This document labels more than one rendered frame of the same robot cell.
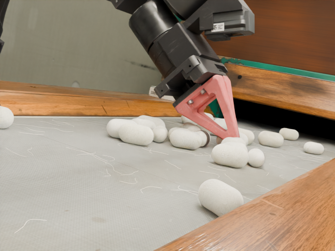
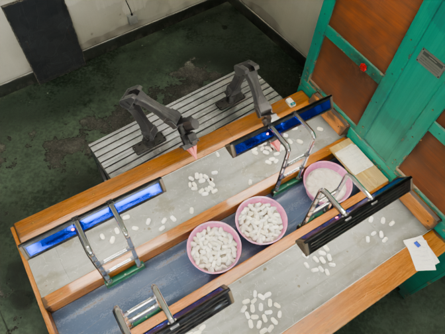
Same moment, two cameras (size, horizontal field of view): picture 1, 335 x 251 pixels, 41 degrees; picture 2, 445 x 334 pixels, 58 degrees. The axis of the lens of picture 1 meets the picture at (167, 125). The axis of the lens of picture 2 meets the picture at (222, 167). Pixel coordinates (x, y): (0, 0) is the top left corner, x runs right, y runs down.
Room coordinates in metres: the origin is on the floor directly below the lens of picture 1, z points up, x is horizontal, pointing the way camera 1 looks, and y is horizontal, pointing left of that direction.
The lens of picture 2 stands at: (-0.77, -0.39, 2.61)
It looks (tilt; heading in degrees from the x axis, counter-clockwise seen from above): 58 degrees down; 27
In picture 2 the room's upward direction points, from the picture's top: 5 degrees clockwise
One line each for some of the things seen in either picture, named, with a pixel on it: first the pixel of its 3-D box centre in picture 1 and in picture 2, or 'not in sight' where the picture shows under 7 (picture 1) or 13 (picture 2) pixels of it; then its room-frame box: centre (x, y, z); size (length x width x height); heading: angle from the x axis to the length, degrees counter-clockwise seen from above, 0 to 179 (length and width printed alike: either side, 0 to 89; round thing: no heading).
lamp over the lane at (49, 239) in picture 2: not in sight; (95, 213); (-0.39, 0.38, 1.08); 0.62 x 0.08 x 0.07; 152
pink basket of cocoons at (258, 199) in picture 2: not in sight; (260, 222); (0.10, -0.20, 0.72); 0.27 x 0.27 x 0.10
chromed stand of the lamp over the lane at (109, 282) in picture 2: not in sight; (110, 245); (-0.43, 0.31, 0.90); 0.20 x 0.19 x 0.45; 152
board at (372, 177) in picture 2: not in sight; (357, 164); (0.69, -0.50, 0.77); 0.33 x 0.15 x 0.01; 62
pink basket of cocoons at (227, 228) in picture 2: not in sight; (214, 249); (-0.15, -0.07, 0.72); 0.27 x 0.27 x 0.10
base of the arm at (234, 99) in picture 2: not in sight; (230, 96); (0.78, 0.37, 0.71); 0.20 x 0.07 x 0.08; 157
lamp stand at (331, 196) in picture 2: not in sight; (334, 215); (0.24, -0.50, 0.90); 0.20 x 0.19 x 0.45; 152
